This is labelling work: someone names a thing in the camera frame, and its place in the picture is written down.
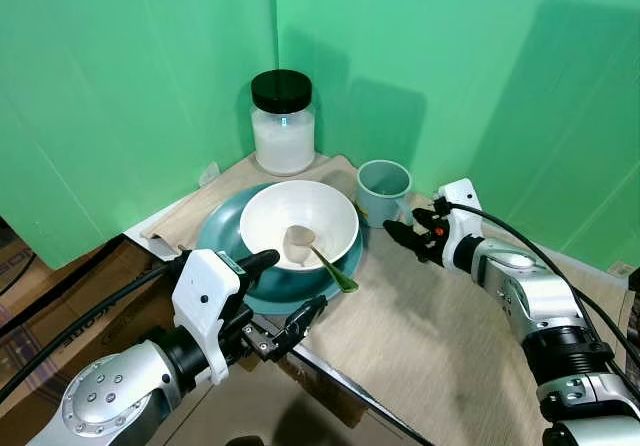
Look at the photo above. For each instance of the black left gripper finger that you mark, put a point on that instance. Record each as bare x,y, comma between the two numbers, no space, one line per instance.
300,320
258,262

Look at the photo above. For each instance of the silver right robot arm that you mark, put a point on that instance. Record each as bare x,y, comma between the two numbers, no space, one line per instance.
540,306

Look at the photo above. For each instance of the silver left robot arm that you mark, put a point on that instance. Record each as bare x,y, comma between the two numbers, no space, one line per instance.
100,398

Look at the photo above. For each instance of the grey-blue mug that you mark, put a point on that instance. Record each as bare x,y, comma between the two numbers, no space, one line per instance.
383,204

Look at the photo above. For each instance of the teal plate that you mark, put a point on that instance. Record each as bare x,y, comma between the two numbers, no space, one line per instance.
222,236

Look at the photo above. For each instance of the white bowl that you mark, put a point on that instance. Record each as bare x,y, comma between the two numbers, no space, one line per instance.
290,206

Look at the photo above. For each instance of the small clear plastic clip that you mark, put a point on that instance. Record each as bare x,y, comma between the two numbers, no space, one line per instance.
209,174

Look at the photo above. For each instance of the glass jar with black lid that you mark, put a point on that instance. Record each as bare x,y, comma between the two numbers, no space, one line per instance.
283,136

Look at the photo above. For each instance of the small white plastic clip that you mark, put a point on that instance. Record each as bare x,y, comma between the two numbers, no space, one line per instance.
621,268

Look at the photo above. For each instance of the brown cardboard box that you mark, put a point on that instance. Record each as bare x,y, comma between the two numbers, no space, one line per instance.
40,306

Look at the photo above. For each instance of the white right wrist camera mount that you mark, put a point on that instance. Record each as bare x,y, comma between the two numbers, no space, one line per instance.
462,211

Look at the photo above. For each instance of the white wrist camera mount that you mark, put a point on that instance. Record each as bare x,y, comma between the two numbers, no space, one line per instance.
462,211
200,296

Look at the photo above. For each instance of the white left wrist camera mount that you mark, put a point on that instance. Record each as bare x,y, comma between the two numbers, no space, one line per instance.
200,296

